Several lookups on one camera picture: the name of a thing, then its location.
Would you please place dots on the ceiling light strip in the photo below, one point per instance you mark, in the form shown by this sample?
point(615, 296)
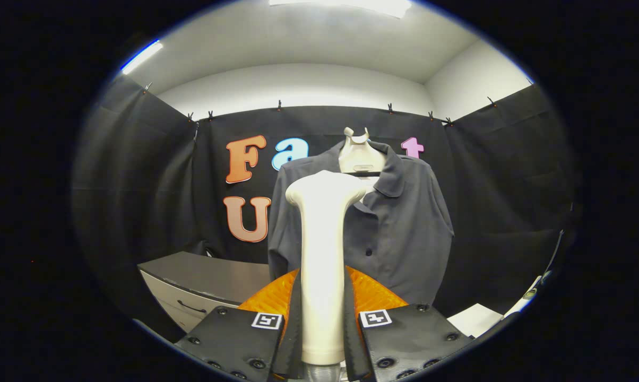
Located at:
point(141, 57)

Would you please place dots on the white box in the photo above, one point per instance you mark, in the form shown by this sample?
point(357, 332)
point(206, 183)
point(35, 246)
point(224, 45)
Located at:
point(473, 320)

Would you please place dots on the black backdrop cloth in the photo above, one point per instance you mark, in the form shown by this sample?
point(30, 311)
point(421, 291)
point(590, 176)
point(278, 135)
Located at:
point(510, 185)

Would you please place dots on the ceiling light panel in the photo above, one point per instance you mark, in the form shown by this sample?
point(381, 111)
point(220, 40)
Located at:
point(351, 5)

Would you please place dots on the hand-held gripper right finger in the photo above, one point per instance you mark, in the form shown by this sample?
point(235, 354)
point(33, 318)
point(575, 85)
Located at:
point(351, 339)

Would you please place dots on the grey button shirt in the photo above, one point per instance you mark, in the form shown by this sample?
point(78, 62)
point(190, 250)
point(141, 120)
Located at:
point(404, 239)

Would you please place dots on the white ironing board form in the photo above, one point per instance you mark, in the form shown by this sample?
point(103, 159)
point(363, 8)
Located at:
point(372, 184)

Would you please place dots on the white side table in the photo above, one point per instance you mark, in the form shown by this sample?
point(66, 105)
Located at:
point(521, 305)

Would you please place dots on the cream garment steamer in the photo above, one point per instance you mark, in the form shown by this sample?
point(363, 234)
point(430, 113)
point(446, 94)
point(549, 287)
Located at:
point(322, 265)

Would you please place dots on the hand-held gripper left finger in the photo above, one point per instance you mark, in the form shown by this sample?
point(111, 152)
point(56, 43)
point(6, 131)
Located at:
point(295, 339)

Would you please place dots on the grey drawer cabinet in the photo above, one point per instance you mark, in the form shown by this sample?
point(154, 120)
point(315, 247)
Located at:
point(203, 276)

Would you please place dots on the row of black clips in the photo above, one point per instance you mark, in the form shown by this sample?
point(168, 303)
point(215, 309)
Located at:
point(279, 105)

